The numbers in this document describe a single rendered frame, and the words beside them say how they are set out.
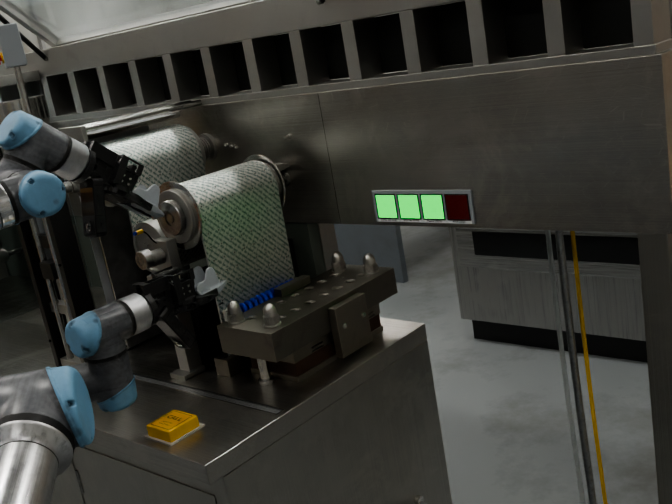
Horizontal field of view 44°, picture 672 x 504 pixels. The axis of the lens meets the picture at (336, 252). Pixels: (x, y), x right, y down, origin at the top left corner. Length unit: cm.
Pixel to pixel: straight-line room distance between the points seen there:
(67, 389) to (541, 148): 91
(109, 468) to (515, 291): 245
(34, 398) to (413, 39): 97
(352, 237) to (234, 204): 352
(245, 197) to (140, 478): 62
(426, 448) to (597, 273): 182
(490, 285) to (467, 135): 234
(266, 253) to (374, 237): 332
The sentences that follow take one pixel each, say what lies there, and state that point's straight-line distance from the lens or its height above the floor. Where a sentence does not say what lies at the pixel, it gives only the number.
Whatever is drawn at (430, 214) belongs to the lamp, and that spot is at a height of 117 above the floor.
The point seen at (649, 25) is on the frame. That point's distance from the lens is 146.
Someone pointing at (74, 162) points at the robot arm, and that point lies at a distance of 161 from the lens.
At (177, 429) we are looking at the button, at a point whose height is 92.
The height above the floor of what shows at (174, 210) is 127.
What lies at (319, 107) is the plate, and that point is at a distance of 185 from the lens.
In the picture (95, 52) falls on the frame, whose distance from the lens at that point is 245.
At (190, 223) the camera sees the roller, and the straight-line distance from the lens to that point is 172.
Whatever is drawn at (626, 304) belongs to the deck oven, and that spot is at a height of 27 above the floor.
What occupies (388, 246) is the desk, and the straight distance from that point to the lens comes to 509.
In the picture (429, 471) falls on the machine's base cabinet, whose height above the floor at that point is 56.
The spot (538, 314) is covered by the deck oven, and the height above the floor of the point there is 18.
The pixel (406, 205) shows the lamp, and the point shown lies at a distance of 174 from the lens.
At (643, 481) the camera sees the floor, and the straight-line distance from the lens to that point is 295.
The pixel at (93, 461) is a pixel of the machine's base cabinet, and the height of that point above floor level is 79.
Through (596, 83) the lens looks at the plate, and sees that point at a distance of 149.
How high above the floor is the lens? 157
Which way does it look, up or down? 15 degrees down
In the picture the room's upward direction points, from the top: 10 degrees counter-clockwise
